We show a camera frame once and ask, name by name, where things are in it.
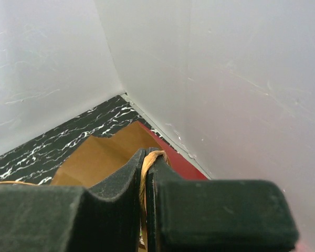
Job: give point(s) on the red brown paper bag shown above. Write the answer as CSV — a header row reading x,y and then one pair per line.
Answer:
x,y
97,158

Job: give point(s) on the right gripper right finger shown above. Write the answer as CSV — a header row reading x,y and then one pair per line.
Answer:
x,y
213,215

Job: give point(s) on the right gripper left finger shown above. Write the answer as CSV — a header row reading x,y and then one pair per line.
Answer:
x,y
104,217

